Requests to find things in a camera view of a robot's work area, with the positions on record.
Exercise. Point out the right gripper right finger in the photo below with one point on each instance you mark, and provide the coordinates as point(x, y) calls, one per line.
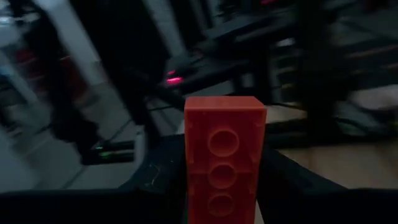
point(280, 174)

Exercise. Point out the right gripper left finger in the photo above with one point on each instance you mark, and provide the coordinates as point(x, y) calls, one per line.
point(164, 168)

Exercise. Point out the red plastic brick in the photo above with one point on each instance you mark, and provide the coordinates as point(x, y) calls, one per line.
point(224, 174)

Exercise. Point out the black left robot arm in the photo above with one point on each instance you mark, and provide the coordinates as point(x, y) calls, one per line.
point(71, 124)

